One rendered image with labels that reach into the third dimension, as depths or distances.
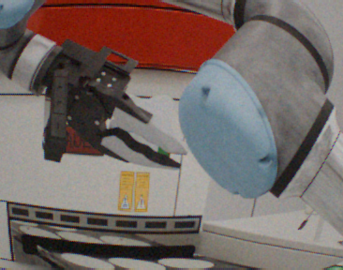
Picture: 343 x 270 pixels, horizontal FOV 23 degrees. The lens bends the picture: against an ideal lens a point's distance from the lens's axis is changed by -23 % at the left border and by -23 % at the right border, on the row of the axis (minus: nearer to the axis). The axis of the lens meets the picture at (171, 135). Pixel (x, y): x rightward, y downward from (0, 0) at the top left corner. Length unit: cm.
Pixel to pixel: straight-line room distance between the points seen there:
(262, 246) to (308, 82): 81
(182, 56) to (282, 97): 82
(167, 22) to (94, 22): 15
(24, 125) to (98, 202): 22
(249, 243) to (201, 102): 86
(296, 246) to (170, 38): 44
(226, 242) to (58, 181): 34
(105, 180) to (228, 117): 85
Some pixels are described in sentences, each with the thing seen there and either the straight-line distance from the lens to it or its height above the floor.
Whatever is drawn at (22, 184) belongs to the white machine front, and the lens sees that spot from 159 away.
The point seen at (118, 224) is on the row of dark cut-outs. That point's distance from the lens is 172.
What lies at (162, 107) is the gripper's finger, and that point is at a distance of 118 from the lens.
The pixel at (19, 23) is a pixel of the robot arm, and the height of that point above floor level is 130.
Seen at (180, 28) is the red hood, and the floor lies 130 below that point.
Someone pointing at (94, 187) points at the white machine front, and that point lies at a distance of 167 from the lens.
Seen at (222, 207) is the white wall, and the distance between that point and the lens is 382.
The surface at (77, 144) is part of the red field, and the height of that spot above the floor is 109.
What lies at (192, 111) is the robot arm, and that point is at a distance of 89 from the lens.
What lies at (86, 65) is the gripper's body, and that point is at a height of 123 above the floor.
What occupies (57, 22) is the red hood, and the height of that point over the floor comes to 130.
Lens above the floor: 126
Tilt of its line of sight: 5 degrees down
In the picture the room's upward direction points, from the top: 7 degrees clockwise
